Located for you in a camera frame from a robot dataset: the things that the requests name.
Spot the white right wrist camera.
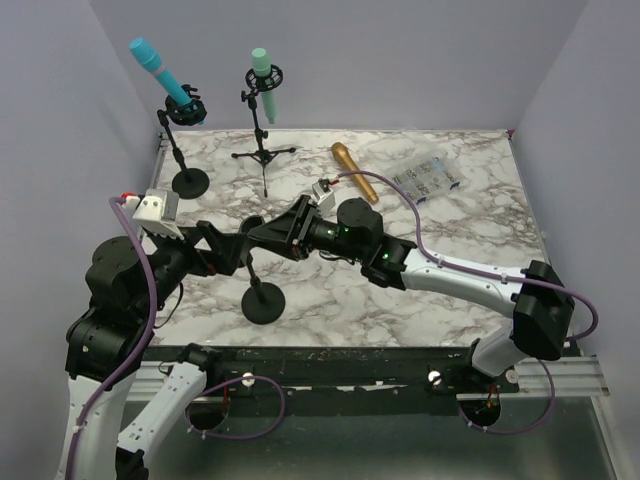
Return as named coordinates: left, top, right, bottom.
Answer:
left=312, top=179, right=336, bottom=218

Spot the black clip microphone stand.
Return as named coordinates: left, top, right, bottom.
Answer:
left=241, top=246, right=286, bottom=325

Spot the gold microphone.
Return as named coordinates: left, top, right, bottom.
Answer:
left=331, top=142, right=379, bottom=205

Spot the black front table rail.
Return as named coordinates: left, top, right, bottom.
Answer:
left=128, top=344, right=519, bottom=417

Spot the black round base stand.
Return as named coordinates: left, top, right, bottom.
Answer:
left=156, top=84, right=210, bottom=200

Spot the blue microphone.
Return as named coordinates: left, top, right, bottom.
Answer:
left=129, top=37, right=207, bottom=126

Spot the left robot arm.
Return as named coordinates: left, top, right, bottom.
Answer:
left=57, top=221, right=247, bottom=479

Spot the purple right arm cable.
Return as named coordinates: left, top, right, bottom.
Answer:
left=329, top=170, right=600, bottom=344

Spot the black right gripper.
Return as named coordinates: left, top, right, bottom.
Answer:
left=250, top=196, right=365, bottom=264

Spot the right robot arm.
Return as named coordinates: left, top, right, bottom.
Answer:
left=247, top=195, right=575, bottom=392

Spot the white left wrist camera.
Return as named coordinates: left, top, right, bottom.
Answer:
left=121, top=188, right=184, bottom=240

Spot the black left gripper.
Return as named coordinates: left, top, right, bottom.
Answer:
left=138, top=217, right=249, bottom=317

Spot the clear plastic screw box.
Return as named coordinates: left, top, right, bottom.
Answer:
left=387, top=154, right=462, bottom=205

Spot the aluminium table frame rail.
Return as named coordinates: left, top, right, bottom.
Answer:
left=84, top=130, right=169, bottom=401

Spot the black tripod microphone stand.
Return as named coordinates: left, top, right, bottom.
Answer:
left=231, top=64, right=296, bottom=198

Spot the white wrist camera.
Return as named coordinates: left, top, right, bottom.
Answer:
left=121, top=188, right=184, bottom=240
left=312, top=179, right=336, bottom=218

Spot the mint green microphone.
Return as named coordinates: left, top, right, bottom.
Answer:
left=251, top=48, right=277, bottom=125

